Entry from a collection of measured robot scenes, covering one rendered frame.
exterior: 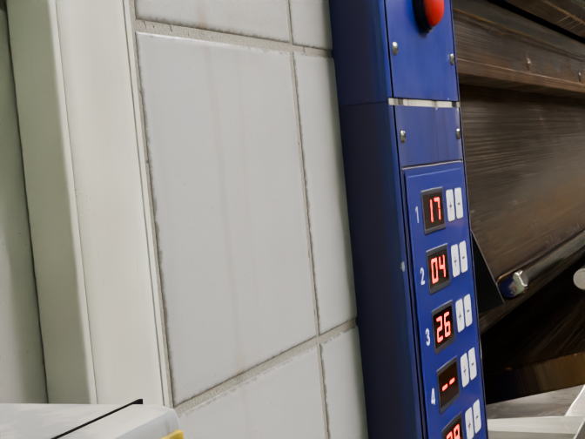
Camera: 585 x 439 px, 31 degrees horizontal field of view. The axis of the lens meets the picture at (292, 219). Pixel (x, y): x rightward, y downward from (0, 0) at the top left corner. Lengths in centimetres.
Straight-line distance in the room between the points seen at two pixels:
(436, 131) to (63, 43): 38
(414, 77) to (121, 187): 32
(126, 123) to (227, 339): 13
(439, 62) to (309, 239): 20
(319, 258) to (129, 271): 21
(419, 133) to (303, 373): 18
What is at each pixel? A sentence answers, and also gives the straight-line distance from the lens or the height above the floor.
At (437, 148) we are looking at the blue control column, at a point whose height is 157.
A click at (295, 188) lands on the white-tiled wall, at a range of 54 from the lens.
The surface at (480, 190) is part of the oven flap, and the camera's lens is 91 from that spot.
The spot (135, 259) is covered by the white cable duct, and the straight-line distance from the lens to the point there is 37.
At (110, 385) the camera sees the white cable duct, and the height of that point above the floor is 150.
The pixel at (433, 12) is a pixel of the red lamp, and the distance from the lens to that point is 67.
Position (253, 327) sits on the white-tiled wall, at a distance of 49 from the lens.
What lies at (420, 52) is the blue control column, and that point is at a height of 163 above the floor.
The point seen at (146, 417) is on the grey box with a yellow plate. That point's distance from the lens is 28.
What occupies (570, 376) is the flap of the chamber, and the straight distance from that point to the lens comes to 83.
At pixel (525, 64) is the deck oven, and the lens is 117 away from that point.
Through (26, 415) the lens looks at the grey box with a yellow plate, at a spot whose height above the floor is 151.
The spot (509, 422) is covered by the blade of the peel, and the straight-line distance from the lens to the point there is 149.
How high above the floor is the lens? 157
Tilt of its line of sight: 3 degrees down
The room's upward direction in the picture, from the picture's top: 5 degrees counter-clockwise
